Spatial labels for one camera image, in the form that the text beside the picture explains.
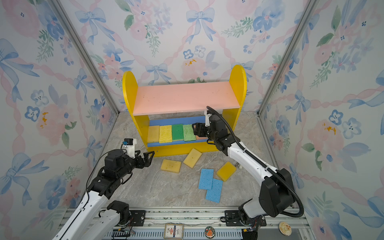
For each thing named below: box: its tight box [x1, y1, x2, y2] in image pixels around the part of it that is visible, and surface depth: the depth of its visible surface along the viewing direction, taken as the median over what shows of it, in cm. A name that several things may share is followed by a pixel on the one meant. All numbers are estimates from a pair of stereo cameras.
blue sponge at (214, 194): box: [205, 178, 223, 204], surface depth 83 cm
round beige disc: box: [278, 221, 292, 237], surface depth 73 cm
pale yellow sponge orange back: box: [183, 148, 203, 169], surface depth 95 cm
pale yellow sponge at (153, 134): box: [147, 125, 160, 143], surface depth 90 cm
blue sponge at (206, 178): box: [198, 168, 214, 190], surface depth 87 cm
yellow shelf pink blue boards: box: [122, 65, 247, 157], surface depth 75 cm
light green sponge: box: [182, 124, 197, 142], surface depth 89 cm
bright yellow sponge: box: [159, 125, 173, 144], surface depth 90 cm
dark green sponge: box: [171, 124, 184, 142], surface depth 90 cm
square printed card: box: [164, 223, 184, 240], surface depth 71 cm
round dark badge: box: [204, 226, 216, 239], surface depth 72 cm
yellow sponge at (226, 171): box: [216, 161, 237, 182], surface depth 91 cm
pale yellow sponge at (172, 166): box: [160, 159, 182, 174], surface depth 92 cm
